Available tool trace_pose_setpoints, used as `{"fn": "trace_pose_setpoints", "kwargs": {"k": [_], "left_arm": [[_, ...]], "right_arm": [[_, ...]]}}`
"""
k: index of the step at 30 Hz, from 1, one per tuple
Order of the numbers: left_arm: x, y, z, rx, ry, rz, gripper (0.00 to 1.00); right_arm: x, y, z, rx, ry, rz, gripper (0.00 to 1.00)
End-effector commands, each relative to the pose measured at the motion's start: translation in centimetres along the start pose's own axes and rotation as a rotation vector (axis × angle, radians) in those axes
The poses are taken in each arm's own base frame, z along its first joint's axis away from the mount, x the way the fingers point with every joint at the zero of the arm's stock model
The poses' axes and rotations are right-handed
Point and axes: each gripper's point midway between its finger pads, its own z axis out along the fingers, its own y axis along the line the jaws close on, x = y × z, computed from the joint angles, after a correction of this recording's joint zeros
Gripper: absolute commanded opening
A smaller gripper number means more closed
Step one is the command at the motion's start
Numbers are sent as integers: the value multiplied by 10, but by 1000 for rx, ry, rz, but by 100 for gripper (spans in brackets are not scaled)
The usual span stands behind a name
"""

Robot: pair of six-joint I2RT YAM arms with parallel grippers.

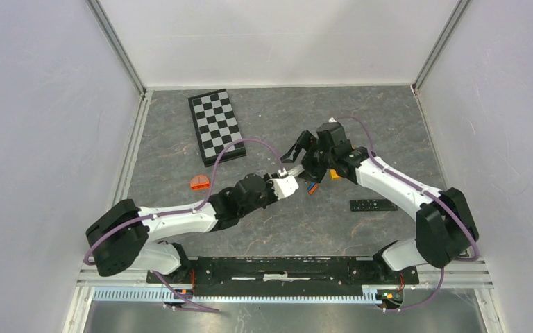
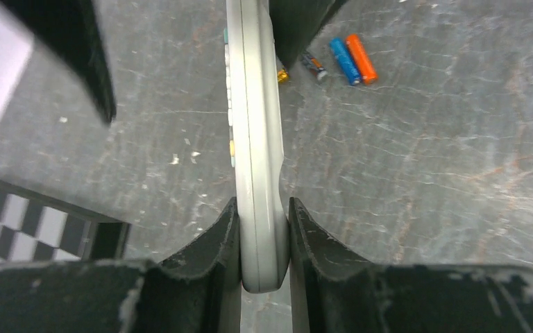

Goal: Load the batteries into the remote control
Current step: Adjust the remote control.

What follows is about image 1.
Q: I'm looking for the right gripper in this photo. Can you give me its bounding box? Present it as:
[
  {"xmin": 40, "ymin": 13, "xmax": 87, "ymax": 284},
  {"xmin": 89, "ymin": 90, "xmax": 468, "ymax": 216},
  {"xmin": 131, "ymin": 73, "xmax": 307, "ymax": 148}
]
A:
[{"xmin": 280, "ymin": 130, "xmax": 336, "ymax": 183}]

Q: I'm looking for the white remote control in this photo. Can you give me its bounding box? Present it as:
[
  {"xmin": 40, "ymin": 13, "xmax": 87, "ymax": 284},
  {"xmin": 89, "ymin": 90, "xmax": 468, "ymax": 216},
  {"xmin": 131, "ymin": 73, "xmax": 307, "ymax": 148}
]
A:
[{"xmin": 287, "ymin": 164, "xmax": 304, "ymax": 178}]

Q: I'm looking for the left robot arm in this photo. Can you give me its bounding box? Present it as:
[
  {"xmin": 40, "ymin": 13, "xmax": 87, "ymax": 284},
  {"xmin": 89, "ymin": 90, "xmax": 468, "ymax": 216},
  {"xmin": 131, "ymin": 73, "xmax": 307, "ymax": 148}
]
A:
[{"xmin": 84, "ymin": 163, "xmax": 308, "ymax": 283}]

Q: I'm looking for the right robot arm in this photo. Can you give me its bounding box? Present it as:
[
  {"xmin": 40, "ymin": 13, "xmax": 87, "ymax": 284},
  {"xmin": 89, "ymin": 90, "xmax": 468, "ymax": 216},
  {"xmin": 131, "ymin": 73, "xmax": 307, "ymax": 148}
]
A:
[{"xmin": 280, "ymin": 119, "xmax": 479, "ymax": 283}]

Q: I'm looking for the black remote control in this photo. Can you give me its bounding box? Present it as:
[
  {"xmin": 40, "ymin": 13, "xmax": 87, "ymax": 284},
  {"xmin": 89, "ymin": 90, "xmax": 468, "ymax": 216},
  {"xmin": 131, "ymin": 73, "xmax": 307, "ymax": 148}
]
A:
[{"xmin": 349, "ymin": 199, "xmax": 398, "ymax": 212}]

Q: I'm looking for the orange cube block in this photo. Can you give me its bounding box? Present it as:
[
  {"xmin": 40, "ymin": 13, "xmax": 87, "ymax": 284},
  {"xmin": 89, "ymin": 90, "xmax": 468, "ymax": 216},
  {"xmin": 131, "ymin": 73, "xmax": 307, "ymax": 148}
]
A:
[{"xmin": 329, "ymin": 169, "xmax": 342, "ymax": 180}]

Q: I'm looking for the checkered chess board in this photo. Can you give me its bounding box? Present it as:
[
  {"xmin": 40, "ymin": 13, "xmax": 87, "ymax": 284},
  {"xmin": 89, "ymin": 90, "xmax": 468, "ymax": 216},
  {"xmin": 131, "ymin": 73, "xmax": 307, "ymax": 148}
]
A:
[{"xmin": 188, "ymin": 89, "xmax": 242, "ymax": 167}]

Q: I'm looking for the orange semicircle block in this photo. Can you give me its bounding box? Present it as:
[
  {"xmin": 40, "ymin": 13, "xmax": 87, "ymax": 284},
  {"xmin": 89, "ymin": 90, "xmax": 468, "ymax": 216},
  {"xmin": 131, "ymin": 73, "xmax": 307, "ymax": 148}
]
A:
[{"xmin": 189, "ymin": 175, "xmax": 211, "ymax": 191}]

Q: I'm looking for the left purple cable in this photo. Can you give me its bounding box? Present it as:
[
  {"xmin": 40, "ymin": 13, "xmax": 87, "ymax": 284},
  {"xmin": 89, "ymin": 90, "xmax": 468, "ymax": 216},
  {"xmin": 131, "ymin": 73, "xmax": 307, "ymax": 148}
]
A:
[{"xmin": 83, "ymin": 138, "xmax": 288, "ymax": 268}]

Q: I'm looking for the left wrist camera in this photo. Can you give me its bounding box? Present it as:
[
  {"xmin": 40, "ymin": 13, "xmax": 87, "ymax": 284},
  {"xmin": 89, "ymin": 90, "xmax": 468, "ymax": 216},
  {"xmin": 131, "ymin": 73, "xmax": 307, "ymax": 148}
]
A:
[{"xmin": 271, "ymin": 175, "xmax": 299, "ymax": 200}]

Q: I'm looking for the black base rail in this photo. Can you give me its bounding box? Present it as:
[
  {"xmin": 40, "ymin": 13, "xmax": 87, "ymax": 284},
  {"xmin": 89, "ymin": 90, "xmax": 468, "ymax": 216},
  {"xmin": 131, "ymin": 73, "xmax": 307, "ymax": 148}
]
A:
[{"xmin": 165, "ymin": 256, "xmax": 419, "ymax": 297}]

